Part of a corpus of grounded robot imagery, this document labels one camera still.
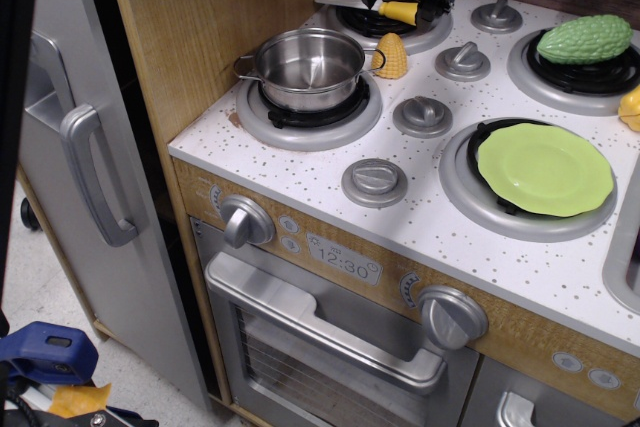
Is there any lower right cabinet door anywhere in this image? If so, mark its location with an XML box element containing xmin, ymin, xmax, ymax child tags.
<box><xmin>460</xmin><ymin>357</ymin><xmax>639</xmax><ymax>427</ymax></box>

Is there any yellow toy pepper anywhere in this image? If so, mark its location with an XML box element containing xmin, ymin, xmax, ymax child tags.
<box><xmin>618</xmin><ymin>86</ymin><xmax>640</xmax><ymax>132</ymax></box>

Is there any back right stove burner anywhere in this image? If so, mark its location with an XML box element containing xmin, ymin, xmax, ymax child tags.
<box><xmin>507</xmin><ymin>29</ymin><xmax>639</xmax><ymax>117</ymax></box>

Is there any silver toy oven door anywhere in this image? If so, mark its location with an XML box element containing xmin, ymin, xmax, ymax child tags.
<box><xmin>191</xmin><ymin>219</ymin><xmax>478</xmax><ymax>426</ymax></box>

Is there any back left stove burner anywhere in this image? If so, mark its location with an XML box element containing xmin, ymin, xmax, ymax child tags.
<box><xmin>317</xmin><ymin>3</ymin><xmax>453</xmax><ymax>54</ymax></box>

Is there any silver stovetop knob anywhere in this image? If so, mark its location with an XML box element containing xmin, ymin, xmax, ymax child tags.
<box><xmin>435</xmin><ymin>42</ymin><xmax>491</xmax><ymax>82</ymax></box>
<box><xmin>341</xmin><ymin>158</ymin><xmax>408</xmax><ymax>208</ymax></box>
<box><xmin>393</xmin><ymin>96</ymin><xmax>453</xmax><ymax>139</ymax></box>
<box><xmin>471</xmin><ymin>0</ymin><xmax>523</xmax><ymax>34</ymax></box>

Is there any silver toy sink basin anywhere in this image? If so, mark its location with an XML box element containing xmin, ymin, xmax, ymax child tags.
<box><xmin>602</xmin><ymin>160</ymin><xmax>639</xmax><ymax>314</ymax></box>

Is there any silver stovetop knob back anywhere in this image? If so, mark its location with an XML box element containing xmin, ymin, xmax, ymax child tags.
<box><xmin>471</xmin><ymin>0</ymin><xmax>523</xmax><ymax>34</ymax></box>

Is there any grey toy fridge door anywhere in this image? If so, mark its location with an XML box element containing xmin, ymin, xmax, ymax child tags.
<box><xmin>19</xmin><ymin>0</ymin><xmax>211</xmax><ymax>409</ymax></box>

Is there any silver oven dial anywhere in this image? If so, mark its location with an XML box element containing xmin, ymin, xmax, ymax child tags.
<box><xmin>418</xmin><ymin>285</ymin><xmax>489</xmax><ymax>350</ymax></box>
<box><xmin>220</xmin><ymin>195</ymin><xmax>276</xmax><ymax>249</ymax></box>

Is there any blue clamp tool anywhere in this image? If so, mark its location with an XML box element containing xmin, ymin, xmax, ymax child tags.
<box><xmin>1</xmin><ymin>321</ymin><xmax>99</xmax><ymax>385</ymax></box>

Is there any silver fridge door handle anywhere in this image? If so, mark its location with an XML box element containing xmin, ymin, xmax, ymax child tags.
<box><xmin>59</xmin><ymin>104</ymin><xmax>138</xmax><ymax>248</ymax></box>

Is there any black caster wheel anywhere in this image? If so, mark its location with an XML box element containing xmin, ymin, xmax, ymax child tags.
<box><xmin>20</xmin><ymin>197</ymin><xmax>42</xmax><ymax>231</ymax></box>

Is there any stove burner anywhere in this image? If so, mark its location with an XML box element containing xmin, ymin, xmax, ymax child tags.
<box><xmin>236</xmin><ymin>74</ymin><xmax>383</xmax><ymax>152</ymax></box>
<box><xmin>439</xmin><ymin>118</ymin><xmax>618</xmax><ymax>243</ymax></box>
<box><xmin>507</xmin><ymin>29</ymin><xmax>639</xmax><ymax>117</ymax></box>
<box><xmin>317</xmin><ymin>3</ymin><xmax>453</xmax><ymax>54</ymax></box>

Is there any left silver oven dial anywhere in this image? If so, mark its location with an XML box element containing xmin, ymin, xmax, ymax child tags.
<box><xmin>220</xmin><ymin>195</ymin><xmax>276</xmax><ymax>249</ymax></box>

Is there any toy knife yellow handle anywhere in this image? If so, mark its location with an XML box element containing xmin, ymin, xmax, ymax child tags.
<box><xmin>314</xmin><ymin>0</ymin><xmax>418</xmax><ymax>26</ymax></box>

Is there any small stainless steel pot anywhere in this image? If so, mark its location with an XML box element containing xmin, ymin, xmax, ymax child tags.
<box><xmin>233</xmin><ymin>28</ymin><xmax>377</xmax><ymax>112</ymax></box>

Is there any front right stove burner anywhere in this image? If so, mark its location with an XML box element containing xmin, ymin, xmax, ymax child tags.
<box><xmin>439</xmin><ymin>118</ymin><xmax>618</xmax><ymax>243</ymax></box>

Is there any front left stove burner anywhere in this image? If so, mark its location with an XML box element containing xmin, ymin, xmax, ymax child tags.
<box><xmin>236</xmin><ymin>74</ymin><xmax>383</xmax><ymax>152</ymax></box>

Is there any oven clock display panel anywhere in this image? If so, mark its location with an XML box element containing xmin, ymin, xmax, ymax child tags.
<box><xmin>306</xmin><ymin>233</ymin><xmax>383</xmax><ymax>286</ymax></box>

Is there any yellow toy corn cob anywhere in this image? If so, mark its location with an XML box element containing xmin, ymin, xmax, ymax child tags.
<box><xmin>371</xmin><ymin>33</ymin><xmax>408</xmax><ymax>80</ymax></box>

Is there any silver stovetop knob front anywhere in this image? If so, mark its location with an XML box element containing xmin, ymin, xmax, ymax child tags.
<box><xmin>341</xmin><ymin>158</ymin><xmax>408</xmax><ymax>208</ymax></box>

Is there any green toy bitter gourd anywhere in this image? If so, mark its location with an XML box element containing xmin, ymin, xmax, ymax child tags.
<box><xmin>536</xmin><ymin>14</ymin><xmax>633</xmax><ymax>65</ymax></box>

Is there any right silver oven dial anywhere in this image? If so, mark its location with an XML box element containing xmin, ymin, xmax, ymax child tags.
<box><xmin>418</xmin><ymin>285</ymin><xmax>489</xmax><ymax>350</ymax></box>

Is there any light green plastic plate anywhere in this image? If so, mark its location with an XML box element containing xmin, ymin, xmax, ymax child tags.
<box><xmin>477</xmin><ymin>123</ymin><xmax>614</xmax><ymax>217</ymax></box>

